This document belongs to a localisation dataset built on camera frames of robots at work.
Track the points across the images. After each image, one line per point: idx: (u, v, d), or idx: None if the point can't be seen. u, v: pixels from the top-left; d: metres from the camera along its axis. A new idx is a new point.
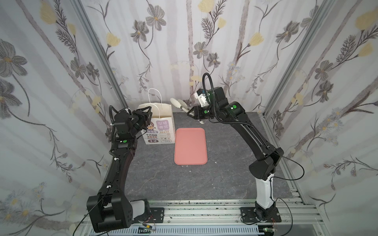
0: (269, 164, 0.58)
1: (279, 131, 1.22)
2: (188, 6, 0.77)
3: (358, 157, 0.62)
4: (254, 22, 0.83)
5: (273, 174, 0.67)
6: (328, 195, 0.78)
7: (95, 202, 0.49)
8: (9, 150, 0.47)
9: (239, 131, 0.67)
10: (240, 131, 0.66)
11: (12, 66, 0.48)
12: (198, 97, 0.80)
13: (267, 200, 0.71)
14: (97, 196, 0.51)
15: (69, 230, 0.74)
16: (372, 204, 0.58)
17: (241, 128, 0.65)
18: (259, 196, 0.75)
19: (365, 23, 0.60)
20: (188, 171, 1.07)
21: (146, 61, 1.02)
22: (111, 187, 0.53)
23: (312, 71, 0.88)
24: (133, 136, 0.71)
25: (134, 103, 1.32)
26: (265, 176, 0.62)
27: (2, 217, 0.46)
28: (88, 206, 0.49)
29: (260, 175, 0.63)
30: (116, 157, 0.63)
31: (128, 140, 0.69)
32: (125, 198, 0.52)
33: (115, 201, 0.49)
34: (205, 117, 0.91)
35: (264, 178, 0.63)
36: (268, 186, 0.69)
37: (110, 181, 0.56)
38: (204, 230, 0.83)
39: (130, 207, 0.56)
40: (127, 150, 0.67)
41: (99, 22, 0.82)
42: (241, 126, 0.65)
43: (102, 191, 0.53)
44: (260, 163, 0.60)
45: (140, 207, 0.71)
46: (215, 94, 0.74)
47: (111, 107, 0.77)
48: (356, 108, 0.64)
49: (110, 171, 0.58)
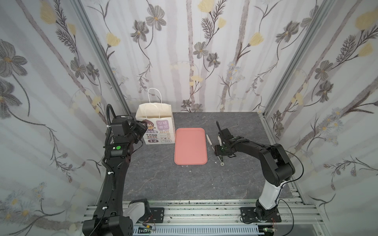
0: (266, 156, 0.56)
1: (279, 131, 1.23)
2: (188, 6, 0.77)
3: (359, 157, 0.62)
4: (253, 22, 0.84)
5: (290, 177, 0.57)
6: (328, 195, 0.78)
7: (91, 226, 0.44)
8: (9, 150, 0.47)
9: (243, 150, 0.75)
10: (242, 148, 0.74)
11: (12, 66, 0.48)
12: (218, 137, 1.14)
13: (270, 202, 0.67)
14: (93, 220, 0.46)
15: (69, 231, 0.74)
16: (372, 204, 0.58)
17: (241, 146, 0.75)
18: (262, 196, 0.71)
19: (365, 23, 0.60)
20: (188, 171, 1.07)
21: (146, 61, 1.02)
22: (108, 209, 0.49)
23: (312, 71, 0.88)
24: (128, 142, 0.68)
25: (134, 102, 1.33)
26: (278, 177, 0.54)
27: (2, 217, 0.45)
28: (84, 231, 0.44)
29: (273, 180, 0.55)
30: (110, 170, 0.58)
31: (122, 146, 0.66)
32: (125, 216, 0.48)
33: (113, 224, 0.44)
34: (224, 153, 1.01)
35: (277, 181, 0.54)
36: (278, 191, 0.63)
37: (106, 201, 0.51)
38: (204, 230, 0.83)
39: (131, 221, 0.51)
40: (122, 159, 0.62)
41: (99, 22, 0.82)
42: (241, 143, 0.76)
43: (98, 214, 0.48)
44: (263, 162, 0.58)
45: (141, 210, 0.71)
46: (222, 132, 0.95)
47: (110, 106, 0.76)
48: (357, 108, 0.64)
49: (104, 190, 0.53)
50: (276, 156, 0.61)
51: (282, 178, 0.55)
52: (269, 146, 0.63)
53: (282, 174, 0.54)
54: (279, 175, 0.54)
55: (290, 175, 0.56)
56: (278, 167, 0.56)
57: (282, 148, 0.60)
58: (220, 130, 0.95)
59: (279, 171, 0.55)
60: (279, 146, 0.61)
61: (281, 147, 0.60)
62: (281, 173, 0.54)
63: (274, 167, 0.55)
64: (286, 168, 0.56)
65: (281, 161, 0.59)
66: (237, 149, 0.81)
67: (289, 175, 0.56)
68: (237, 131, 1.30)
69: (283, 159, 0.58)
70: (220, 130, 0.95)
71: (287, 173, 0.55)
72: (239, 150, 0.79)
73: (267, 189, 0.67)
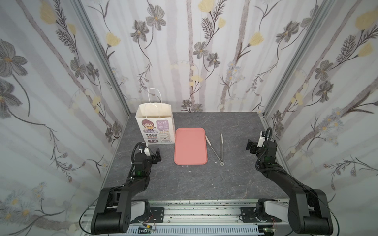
0: (301, 197, 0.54)
1: (279, 131, 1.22)
2: (188, 6, 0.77)
3: (359, 157, 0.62)
4: (253, 23, 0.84)
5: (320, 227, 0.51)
6: (328, 195, 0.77)
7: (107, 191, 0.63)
8: (9, 150, 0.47)
9: (276, 178, 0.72)
10: (277, 178, 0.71)
11: (12, 66, 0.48)
12: (260, 137, 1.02)
13: (271, 212, 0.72)
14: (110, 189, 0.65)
15: (69, 231, 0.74)
16: (372, 204, 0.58)
17: (277, 175, 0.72)
18: (270, 204, 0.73)
19: (365, 23, 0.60)
20: (188, 171, 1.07)
21: (146, 61, 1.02)
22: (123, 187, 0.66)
23: (312, 71, 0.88)
24: (147, 175, 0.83)
25: (134, 102, 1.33)
26: (303, 225, 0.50)
27: (2, 217, 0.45)
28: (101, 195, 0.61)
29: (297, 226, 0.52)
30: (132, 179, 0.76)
31: (142, 175, 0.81)
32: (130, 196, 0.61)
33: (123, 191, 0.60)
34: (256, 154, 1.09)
35: (302, 227, 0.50)
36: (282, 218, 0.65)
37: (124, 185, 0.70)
38: (204, 230, 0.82)
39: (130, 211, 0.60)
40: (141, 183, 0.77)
41: (99, 22, 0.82)
42: (278, 174, 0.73)
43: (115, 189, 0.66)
44: (293, 202, 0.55)
45: (140, 208, 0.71)
46: (267, 151, 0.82)
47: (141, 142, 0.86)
48: (357, 108, 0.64)
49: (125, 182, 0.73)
50: (313, 201, 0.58)
51: (310, 228, 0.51)
52: (308, 190, 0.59)
53: (311, 223, 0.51)
54: (305, 224, 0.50)
55: (321, 228, 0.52)
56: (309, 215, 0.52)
57: (323, 198, 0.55)
58: (267, 147, 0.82)
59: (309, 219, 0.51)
60: (321, 194, 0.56)
61: (322, 196, 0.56)
62: (311, 222, 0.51)
63: (305, 214, 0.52)
64: (318, 221, 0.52)
65: (318, 211, 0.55)
66: (269, 177, 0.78)
67: (321, 227, 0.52)
68: (237, 131, 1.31)
69: (320, 210, 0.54)
70: (267, 148, 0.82)
71: (320, 226, 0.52)
72: (271, 178, 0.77)
73: (280, 209, 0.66)
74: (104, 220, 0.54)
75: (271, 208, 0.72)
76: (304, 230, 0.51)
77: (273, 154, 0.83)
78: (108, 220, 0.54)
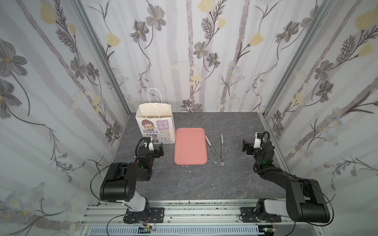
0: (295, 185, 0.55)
1: (279, 131, 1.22)
2: (188, 6, 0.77)
3: (359, 157, 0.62)
4: (253, 22, 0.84)
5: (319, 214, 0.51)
6: (328, 195, 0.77)
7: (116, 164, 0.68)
8: (9, 150, 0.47)
9: (272, 175, 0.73)
10: (273, 175, 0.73)
11: (12, 66, 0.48)
12: (256, 138, 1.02)
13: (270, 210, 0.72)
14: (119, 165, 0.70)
15: (69, 231, 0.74)
16: (372, 204, 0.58)
17: (273, 172, 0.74)
18: (269, 203, 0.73)
19: (365, 23, 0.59)
20: (188, 171, 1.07)
21: (146, 61, 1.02)
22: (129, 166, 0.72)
23: (312, 71, 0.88)
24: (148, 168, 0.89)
25: (134, 102, 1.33)
26: (301, 213, 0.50)
27: (2, 217, 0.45)
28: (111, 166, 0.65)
29: (295, 216, 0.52)
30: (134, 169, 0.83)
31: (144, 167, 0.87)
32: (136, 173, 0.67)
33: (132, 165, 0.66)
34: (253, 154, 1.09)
35: (300, 215, 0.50)
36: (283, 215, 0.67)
37: None
38: (204, 230, 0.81)
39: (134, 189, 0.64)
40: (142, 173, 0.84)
41: (99, 22, 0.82)
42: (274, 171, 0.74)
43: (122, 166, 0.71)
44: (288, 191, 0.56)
45: (140, 203, 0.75)
46: (265, 154, 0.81)
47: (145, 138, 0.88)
48: (357, 108, 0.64)
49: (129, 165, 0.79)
50: (308, 191, 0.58)
51: (308, 216, 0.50)
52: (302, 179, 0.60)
53: (308, 210, 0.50)
54: (303, 213, 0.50)
55: (320, 216, 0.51)
56: (305, 202, 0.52)
57: (316, 186, 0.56)
58: (265, 150, 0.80)
59: (305, 206, 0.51)
60: (314, 183, 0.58)
61: (315, 184, 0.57)
62: (307, 210, 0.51)
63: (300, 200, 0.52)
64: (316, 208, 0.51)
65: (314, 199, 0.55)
66: (267, 177, 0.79)
67: (319, 215, 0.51)
68: (237, 131, 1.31)
69: (315, 197, 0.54)
70: (264, 152, 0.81)
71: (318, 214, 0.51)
72: (268, 178, 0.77)
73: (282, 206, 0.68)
74: (111, 188, 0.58)
75: (271, 207, 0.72)
76: (303, 218, 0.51)
77: (270, 157, 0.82)
78: (115, 189, 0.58)
